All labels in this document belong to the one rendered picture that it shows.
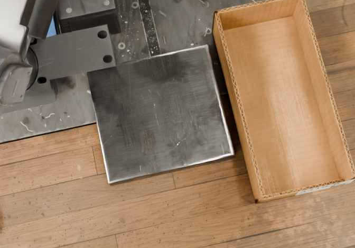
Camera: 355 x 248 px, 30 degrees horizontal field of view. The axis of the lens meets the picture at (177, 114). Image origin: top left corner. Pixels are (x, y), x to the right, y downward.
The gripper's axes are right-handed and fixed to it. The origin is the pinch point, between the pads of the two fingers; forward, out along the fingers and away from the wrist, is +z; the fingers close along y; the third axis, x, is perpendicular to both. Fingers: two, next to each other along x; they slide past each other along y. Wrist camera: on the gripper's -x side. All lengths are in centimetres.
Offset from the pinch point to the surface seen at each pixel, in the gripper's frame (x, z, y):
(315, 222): -31.1, -0.5, -28.5
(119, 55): -10.7, 11.3, -2.8
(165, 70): -16.5, 7.7, -5.7
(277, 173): -27.9, 2.1, -21.7
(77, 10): -6.8, 5.2, 4.4
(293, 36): -35.1, 9.6, -5.0
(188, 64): -19.7, 7.7, -5.6
